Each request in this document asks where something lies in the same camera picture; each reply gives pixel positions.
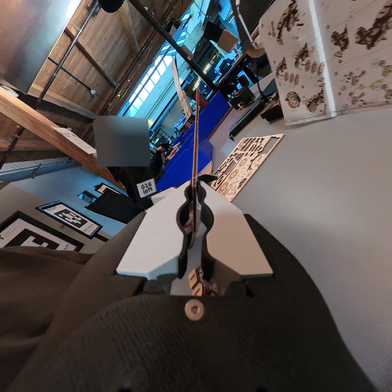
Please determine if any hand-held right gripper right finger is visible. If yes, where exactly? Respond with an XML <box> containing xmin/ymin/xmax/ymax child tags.
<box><xmin>196</xmin><ymin>181</ymin><xmax>274</xmax><ymax>296</ymax></box>

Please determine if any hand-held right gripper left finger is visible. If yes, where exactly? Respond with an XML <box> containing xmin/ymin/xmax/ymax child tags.
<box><xmin>116</xmin><ymin>180</ymin><xmax>194</xmax><ymax>281</ymax></box>

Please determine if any engraved wooden puzzle sheet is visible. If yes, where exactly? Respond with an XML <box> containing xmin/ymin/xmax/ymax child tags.
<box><xmin>191</xmin><ymin>88</ymin><xmax>201</xmax><ymax>234</ymax></box>

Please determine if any grey desk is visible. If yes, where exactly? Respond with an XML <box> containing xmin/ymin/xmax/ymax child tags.
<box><xmin>170</xmin><ymin>72</ymin><xmax>392</xmax><ymax>392</ymax></box>

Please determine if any wooden puzzle sheet with gears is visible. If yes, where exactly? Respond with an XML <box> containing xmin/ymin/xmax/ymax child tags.
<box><xmin>215</xmin><ymin>134</ymin><xmax>285</xmax><ymax>203</ymax></box>

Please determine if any black office chair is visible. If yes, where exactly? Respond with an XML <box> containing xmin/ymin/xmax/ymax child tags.
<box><xmin>86</xmin><ymin>193</ymin><xmax>144</xmax><ymax>224</ymax></box>

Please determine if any small framed poster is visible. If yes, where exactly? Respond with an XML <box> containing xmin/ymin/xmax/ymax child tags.
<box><xmin>94</xmin><ymin>183</ymin><xmax>126</xmax><ymax>196</ymax></box>

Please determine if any small wooden model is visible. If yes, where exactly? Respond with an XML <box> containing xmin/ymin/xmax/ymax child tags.
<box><xmin>187</xmin><ymin>266</ymin><xmax>218</xmax><ymax>296</ymax></box>

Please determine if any long black case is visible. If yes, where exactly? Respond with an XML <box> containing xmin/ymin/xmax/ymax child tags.
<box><xmin>229</xmin><ymin>98</ymin><xmax>266</xmax><ymax>141</ymax></box>

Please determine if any small black box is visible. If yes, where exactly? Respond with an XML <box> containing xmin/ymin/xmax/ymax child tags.
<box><xmin>260</xmin><ymin>102</ymin><xmax>284</xmax><ymax>122</ymax></box>

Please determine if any black charging dock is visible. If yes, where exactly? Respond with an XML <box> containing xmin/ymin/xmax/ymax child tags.
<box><xmin>228</xmin><ymin>75</ymin><xmax>255</xmax><ymax>110</ymax></box>

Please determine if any white paper notice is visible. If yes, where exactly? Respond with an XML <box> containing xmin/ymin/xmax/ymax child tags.
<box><xmin>52</xmin><ymin>126</ymin><xmax>97</xmax><ymax>154</ymax></box>

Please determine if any tall wooden panel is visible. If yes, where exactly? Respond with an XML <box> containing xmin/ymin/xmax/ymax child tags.
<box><xmin>171</xmin><ymin>57</ymin><xmax>194</xmax><ymax>118</ymax></box>

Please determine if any large framed marker poster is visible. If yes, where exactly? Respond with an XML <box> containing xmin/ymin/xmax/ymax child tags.
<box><xmin>0</xmin><ymin>210</ymin><xmax>85</xmax><ymax>252</ymax></box>

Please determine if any person's brown clothing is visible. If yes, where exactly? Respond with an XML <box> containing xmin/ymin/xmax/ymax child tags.
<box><xmin>0</xmin><ymin>245</ymin><xmax>101</xmax><ymax>392</ymax></box>

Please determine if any wooden beam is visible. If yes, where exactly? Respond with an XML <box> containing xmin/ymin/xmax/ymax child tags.
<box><xmin>0</xmin><ymin>86</ymin><xmax>126</xmax><ymax>192</ymax></box>

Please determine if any black steel column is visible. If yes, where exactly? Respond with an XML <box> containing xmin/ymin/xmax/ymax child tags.
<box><xmin>129</xmin><ymin>0</ymin><xmax>215</xmax><ymax>92</ymax></box>

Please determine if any black monitor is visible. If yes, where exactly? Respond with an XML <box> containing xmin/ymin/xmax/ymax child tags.
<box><xmin>231</xmin><ymin>0</ymin><xmax>274</xmax><ymax>51</ymax></box>

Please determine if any folded model instruction booklet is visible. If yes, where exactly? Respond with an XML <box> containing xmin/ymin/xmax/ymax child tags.
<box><xmin>259</xmin><ymin>0</ymin><xmax>392</xmax><ymax>125</ymax></box>

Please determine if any grey metal cable tray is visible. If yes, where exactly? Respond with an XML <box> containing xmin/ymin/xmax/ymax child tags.
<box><xmin>0</xmin><ymin>159</ymin><xmax>80</xmax><ymax>181</ymax></box>

